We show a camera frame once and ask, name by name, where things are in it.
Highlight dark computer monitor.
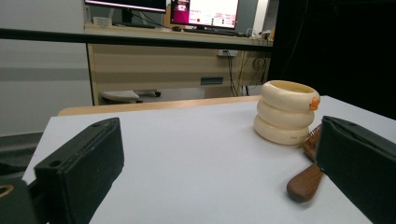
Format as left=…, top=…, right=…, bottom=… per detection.
left=84, top=0, right=167, bottom=27

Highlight black curtain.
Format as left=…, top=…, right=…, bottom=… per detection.
left=267, top=0, right=396, bottom=120

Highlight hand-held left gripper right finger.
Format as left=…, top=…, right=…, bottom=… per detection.
left=316, top=115, right=396, bottom=224

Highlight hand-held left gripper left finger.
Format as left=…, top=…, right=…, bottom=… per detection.
left=34, top=117, right=125, bottom=224

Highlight clear plastic container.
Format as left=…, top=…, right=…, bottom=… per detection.
left=92, top=16, right=112, bottom=28

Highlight black metal frame bar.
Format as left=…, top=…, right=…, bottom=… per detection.
left=0, top=27, right=275, bottom=52

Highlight black keyboard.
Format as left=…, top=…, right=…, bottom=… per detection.
left=183, top=27, right=238, bottom=37

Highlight white office chair base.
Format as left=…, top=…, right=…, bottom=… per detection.
left=99, top=89, right=163, bottom=105

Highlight wooden hairbrush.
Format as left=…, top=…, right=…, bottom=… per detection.
left=286, top=124, right=325, bottom=203

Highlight white power socket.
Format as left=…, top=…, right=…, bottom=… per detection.
left=217, top=49, right=238, bottom=58

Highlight light wooden office desk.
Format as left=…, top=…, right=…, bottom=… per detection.
left=83, top=22, right=275, bottom=106

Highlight black hanging cables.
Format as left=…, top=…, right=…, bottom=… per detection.
left=223, top=50, right=269, bottom=97

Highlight cream ringed duck cup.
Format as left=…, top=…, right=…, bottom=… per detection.
left=253, top=79, right=321, bottom=146

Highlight computer monitor with pink screen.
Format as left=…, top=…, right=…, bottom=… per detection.
left=170, top=0, right=240, bottom=31

